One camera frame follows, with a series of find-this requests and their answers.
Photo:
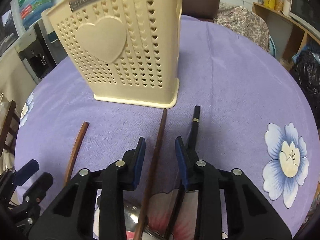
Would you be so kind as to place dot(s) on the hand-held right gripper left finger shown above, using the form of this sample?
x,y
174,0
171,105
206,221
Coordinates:
x,y
138,165

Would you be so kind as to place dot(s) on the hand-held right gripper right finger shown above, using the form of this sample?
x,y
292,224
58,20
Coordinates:
x,y
181,160

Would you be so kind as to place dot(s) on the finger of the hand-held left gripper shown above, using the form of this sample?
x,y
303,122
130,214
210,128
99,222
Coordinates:
x,y
26,171
40,187

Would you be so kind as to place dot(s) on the brown wooden chopstick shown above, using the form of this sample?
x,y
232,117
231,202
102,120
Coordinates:
x,y
155,160
76,145

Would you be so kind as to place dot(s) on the black chopstick with gold band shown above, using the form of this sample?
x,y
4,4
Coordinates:
x,y
193,132

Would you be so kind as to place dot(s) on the metal spoon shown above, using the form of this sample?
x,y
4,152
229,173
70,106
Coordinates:
x,y
130,215

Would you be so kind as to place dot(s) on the cream plastic utensil holder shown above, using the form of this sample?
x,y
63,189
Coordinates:
x,y
105,37

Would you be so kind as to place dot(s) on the dark wooden stool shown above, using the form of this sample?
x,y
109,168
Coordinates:
x,y
10,120

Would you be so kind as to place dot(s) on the purple floral tablecloth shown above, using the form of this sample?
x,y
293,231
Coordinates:
x,y
225,92

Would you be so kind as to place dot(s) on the grey water dispenser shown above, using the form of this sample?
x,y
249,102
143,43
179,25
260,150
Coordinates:
x,y
37,55

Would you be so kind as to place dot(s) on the sliding window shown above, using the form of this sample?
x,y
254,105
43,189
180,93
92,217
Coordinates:
x,y
7,30

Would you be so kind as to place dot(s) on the floral cloth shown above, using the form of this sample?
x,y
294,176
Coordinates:
x,y
240,22

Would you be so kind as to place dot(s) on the black plastic bag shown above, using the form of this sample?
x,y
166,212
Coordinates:
x,y
310,75

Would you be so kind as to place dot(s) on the blue water bottle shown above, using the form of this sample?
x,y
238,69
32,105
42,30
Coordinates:
x,y
30,5

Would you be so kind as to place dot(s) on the wooden shelf unit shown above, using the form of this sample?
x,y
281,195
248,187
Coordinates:
x,y
297,37

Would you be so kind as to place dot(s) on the white microwave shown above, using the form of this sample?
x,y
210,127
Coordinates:
x,y
302,7

